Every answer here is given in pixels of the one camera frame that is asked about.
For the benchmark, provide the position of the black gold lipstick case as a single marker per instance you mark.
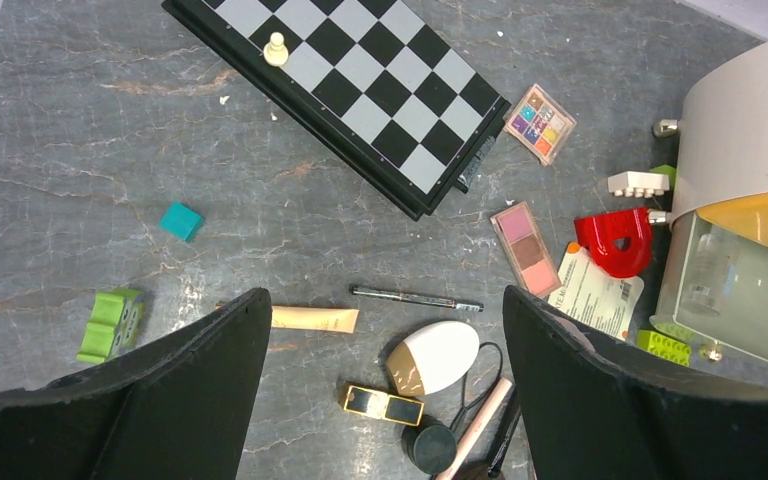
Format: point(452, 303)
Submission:
point(382, 405)

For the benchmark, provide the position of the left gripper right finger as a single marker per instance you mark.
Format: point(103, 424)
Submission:
point(594, 407)

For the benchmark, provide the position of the red plastic arch toy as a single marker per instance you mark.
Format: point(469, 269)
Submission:
point(619, 242)

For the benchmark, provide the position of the small black round jar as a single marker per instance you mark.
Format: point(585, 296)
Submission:
point(431, 448)

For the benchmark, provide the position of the beige concealer tube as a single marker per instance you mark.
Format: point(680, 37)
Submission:
point(337, 320)

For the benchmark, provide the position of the green toy car block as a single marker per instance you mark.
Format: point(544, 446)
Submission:
point(112, 325)

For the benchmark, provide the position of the clear plastic bottle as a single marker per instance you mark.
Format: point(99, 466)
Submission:
point(711, 273)

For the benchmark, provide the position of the white gold egg case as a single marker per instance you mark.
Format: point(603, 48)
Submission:
point(433, 358)

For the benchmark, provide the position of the green lego brick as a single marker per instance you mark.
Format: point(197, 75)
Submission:
point(664, 347)

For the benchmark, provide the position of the teal cube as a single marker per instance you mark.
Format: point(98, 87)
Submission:
point(181, 221)

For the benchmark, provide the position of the white chess pawn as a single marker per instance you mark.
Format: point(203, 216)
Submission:
point(275, 52)

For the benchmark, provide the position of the white lego brick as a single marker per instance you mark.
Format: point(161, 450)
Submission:
point(638, 184)

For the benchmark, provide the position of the black white chessboard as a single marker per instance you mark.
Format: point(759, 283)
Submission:
point(369, 79)

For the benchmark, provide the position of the colourful eyeshadow palette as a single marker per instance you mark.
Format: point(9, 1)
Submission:
point(540, 124)

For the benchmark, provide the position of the black eyeliner pencil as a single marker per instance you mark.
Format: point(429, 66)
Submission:
point(418, 299)

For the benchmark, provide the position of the pink blush palette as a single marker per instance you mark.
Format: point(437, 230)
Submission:
point(534, 269)

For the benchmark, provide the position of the round drawer organizer box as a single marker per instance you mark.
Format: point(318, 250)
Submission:
point(722, 181)

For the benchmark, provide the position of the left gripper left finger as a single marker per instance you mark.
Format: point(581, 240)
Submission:
point(176, 408)

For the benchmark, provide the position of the small green cube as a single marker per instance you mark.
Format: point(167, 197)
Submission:
point(667, 170)

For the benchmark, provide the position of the black makeup brush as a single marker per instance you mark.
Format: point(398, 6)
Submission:
point(504, 435)

